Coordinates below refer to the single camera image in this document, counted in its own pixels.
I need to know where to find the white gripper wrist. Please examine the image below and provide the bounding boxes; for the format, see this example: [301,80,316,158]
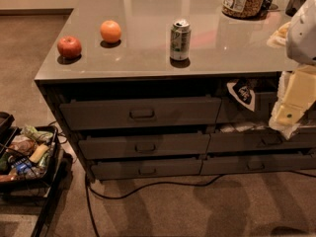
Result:
[269,65,316,139]

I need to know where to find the grey drawer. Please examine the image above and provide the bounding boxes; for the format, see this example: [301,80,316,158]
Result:
[91,158,202,180]
[78,132,209,160]
[207,129,316,153]
[200,153,316,175]
[59,96,221,130]
[216,92,277,123]

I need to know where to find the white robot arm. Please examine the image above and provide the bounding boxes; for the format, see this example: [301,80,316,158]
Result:
[269,0,316,139]

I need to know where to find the dark grey drawer cabinet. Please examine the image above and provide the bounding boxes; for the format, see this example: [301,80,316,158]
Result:
[36,0,316,180]

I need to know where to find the black white snack bag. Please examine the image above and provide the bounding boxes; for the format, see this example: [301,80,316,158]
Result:
[226,78,256,112]

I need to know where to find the green white soda can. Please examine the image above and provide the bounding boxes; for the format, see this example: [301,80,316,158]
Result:
[170,19,191,61]

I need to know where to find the orange fruit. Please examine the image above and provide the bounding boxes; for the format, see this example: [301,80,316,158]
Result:
[100,20,121,43]

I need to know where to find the red apple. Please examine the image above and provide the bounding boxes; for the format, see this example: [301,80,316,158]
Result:
[57,36,82,59]

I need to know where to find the green snack bag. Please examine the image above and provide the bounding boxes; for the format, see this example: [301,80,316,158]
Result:
[21,125,53,142]

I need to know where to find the yellow snack bar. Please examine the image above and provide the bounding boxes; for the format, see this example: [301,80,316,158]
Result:
[29,144,48,163]

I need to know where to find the black bin of snacks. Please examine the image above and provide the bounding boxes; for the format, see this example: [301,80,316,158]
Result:
[0,125,59,193]

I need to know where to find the blue snack packet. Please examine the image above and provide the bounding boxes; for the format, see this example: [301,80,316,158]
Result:
[13,158,32,175]

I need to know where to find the black floor cable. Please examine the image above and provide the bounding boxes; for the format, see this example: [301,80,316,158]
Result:
[84,170,316,237]

